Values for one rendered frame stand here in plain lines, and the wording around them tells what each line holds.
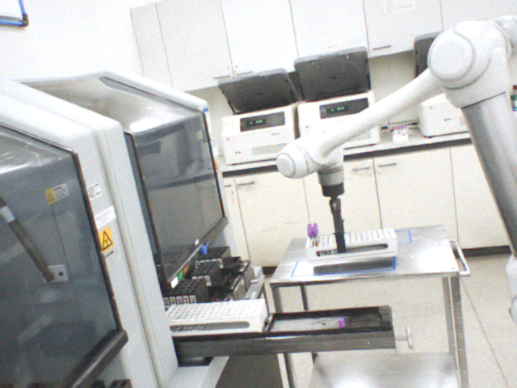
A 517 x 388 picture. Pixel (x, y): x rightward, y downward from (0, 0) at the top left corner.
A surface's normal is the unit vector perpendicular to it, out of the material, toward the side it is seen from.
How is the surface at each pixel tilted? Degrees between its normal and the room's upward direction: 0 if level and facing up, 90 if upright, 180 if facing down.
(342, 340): 90
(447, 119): 90
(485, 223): 90
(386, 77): 90
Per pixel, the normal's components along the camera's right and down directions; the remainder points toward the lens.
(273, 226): -0.20, 0.25
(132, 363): 0.96, -0.12
